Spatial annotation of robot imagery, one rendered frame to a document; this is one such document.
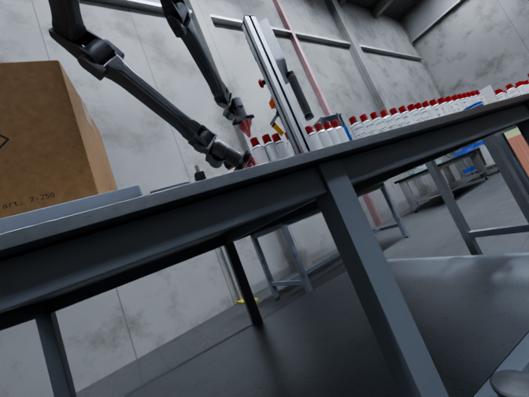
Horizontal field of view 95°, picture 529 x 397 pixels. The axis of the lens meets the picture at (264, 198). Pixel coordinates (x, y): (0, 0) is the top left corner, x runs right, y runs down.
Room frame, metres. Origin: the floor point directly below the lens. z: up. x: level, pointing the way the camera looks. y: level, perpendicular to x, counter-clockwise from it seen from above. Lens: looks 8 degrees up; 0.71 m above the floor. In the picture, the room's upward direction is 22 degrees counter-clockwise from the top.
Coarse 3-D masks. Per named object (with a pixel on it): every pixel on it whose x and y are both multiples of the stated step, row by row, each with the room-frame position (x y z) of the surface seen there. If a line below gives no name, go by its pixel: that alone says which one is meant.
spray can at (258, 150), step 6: (252, 138) 0.92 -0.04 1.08; (252, 144) 0.92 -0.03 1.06; (258, 144) 0.92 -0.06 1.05; (252, 150) 0.92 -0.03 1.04; (258, 150) 0.91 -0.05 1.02; (264, 150) 0.92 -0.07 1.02; (258, 156) 0.91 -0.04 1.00; (264, 156) 0.91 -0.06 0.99; (258, 162) 0.91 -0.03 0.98; (264, 162) 0.91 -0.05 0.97
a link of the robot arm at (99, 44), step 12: (48, 0) 0.49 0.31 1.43; (60, 0) 0.49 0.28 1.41; (72, 0) 0.50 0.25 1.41; (60, 12) 0.51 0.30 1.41; (72, 12) 0.52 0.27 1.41; (60, 24) 0.54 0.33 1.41; (72, 24) 0.54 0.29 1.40; (60, 36) 0.56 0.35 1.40; (72, 36) 0.56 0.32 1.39; (84, 36) 0.62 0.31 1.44; (96, 36) 0.61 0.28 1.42; (72, 48) 0.58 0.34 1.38; (84, 48) 0.59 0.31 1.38; (96, 48) 0.60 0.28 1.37; (108, 48) 0.62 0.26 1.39; (96, 60) 0.60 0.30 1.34; (108, 60) 0.64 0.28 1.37
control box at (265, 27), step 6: (264, 18) 0.83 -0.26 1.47; (264, 24) 0.83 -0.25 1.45; (264, 30) 0.83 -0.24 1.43; (270, 30) 0.83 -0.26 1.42; (264, 36) 0.83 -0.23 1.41; (270, 36) 0.83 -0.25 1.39; (270, 42) 0.83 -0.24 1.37; (276, 42) 0.83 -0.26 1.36; (270, 48) 0.83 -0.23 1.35; (276, 48) 0.83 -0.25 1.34; (276, 54) 0.83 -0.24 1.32; (282, 54) 0.83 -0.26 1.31; (276, 60) 0.83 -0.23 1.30; (282, 60) 0.83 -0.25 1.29; (282, 66) 0.86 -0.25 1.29; (282, 72) 0.90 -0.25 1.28
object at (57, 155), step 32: (0, 64) 0.33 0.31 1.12; (32, 64) 0.35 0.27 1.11; (0, 96) 0.33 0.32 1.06; (32, 96) 0.34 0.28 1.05; (64, 96) 0.36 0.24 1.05; (0, 128) 0.32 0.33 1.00; (32, 128) 0.34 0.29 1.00; (64, 128) 0.35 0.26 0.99; (96, 128) 0.54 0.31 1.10; (0, 160) 0.32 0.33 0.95; (32, 160) 0.33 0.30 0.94; (64, 160) 0.35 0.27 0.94; (96, 160) 0.42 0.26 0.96; (0, 192) 0.32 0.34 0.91; (32, 192) 0.33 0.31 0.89; (64, 192) 0.34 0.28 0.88; (96, 192) 0.36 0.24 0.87
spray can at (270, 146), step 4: (264, 136) 0.93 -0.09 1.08; (268, 136) 0.93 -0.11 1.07; (264, 140) 0.94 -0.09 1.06; (268, 140) 0.93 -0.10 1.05; (264, 144) 0.95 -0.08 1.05; (268, 144) 0.92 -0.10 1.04; (272, 144) 0.92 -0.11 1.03; (264, 148) 0.94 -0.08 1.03; (268, 148) 0.92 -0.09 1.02; (272, 148) 0.92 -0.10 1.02; (276, 148) 0.93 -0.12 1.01; (268, 152) 0.93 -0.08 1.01; (272, 152) 0.92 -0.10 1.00; (276, 152) 0.93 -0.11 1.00; (268, 156) 0.93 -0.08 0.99; (272, 156) 0.92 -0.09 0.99; (276, 156) 0.92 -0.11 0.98; (280, 156) 0.94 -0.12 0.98; (272, 160) 0.93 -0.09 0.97
